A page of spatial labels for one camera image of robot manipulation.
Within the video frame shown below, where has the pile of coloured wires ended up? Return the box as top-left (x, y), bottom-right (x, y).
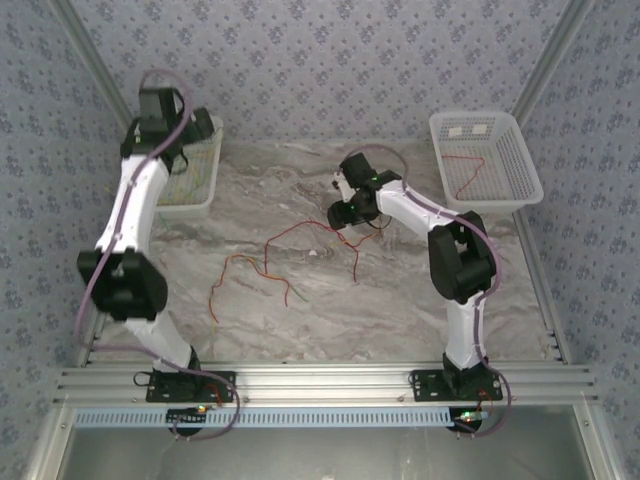
top-left (263, 219), bottom-right (389, 286)

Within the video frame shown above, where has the thin red wire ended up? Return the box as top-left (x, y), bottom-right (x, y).
top-left (442, 154), bottom-right (486, 200)
top-left (208, 253), bottom-right (292, 325)

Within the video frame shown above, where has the grey slotted cable duct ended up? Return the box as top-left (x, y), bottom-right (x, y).
top-left (73, 405), bottom-right (457, 430)

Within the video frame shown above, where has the aluminium frame post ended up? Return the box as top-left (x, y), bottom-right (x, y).
top-left (48, 0), bottom-right (139, 134)
top-left (510, 0), bottom-right (599, 124)

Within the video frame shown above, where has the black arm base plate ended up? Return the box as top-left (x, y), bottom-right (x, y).
top-left (145, 370), bottom-right (238, 404)
top-left (410, 369), bottom-right (504, 404)

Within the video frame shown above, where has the white basket with sticker labels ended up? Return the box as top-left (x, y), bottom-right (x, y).
top-left (428, 110), bottom-right (545, 214)

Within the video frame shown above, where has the aluminium mounting rail beam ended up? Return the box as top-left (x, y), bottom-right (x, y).
top-left (53, 363), bottom-right (600, 407)

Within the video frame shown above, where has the small LED circuit board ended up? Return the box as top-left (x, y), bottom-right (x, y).
top-left (166, 405), bottom-right (211, 437)
top-left (452, 407), bottom-right (490, 437)

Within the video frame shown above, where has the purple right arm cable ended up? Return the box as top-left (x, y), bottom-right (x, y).
top-left (348, 143), bottom-right (512, 439)

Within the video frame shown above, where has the grey metal sheet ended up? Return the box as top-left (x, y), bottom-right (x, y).
top-left (24, 403), bottom-right (624, 480)

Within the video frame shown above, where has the white perforated plastic basket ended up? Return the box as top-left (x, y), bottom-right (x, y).
top-left (149, 113), bottom-right (225, 220)

